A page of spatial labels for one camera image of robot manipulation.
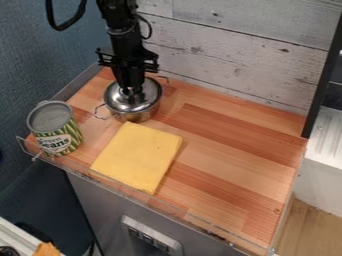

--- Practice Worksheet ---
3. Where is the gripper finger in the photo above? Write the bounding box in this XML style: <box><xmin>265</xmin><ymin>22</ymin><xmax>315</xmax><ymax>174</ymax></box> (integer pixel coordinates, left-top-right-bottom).
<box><xmin>128</xmin><ymin>70</ymin><xmax>147</xmax><ymax>102</ymax></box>
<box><xmin>110</xmin><ymin>71</ymin><xmax>131</xmax><ymax>98</ymax></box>

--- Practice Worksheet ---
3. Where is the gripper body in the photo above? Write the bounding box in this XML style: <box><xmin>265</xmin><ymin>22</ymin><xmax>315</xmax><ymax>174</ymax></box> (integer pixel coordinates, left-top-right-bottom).
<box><xmin>94</xmin><ymin>29</ymin><xmax>161</xmax><ymax>75</ymax></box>

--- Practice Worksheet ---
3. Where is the silver lid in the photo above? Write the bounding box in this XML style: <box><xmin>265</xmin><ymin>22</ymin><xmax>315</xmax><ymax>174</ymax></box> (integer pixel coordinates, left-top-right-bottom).
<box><xmin>102</xmin><ymin>76</ymin><xmax>163</xmax><ymax>113</ymax></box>

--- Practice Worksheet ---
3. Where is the silver pot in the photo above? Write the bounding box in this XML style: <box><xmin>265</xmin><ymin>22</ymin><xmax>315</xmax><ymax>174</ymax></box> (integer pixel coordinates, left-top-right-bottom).
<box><xmin>92</xmin><ymin>75</ymin><xmax>171</xmax><ymax>124</ymax></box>

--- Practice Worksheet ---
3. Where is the yellow cloth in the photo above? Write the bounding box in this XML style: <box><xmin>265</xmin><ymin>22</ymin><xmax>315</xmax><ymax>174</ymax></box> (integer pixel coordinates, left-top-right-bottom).
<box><xmin>86</xmin><ymin>120</ymin><xmax>185</xmax><ymax>196</ymax></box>

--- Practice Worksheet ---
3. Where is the green striped can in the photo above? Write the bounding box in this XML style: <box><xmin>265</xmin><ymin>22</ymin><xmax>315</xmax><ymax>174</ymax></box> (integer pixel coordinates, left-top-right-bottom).
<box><xmin>25</xmin><ymin>99</ymin><xmax>86</xmax><ymax>159</ymax></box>

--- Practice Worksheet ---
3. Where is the white cabinet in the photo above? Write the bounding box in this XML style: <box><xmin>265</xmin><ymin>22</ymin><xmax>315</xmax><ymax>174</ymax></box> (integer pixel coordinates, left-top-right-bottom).
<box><xmin>293</xmin><ymin>105</ymin><xmax>342</xmax><ymax>218</ymax></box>

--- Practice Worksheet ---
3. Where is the black cable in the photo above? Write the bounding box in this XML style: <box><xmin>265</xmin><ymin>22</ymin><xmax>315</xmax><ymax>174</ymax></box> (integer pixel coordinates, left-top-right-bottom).
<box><xmin>44</xmin><ymin>0</ymin><xmax>89</xmax><ymax>32</ymax></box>

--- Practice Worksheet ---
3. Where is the black post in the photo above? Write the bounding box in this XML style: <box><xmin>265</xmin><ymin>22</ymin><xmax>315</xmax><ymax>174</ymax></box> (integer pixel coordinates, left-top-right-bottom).
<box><xmin>300</xmin><ymin>13</ymin><xmax>342</xmax><ymax>140</ymax></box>

